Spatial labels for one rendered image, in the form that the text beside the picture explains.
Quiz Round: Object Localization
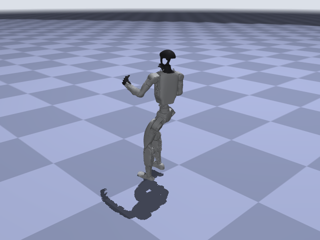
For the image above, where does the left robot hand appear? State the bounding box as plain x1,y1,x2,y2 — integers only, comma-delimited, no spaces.
122,75,131,85

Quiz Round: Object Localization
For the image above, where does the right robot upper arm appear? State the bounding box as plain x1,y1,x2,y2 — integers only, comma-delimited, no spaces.
176,71,184,96

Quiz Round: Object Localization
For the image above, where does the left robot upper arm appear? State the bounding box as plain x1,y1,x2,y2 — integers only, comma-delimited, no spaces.
136,73,161,98

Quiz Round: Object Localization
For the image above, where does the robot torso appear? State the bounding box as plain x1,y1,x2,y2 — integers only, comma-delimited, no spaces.
154,68,179,124

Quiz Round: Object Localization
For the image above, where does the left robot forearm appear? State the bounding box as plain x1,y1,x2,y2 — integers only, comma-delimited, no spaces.
124,82,140,96

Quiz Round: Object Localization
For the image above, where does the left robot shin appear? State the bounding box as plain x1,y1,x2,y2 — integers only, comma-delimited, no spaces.
143,147,155,178

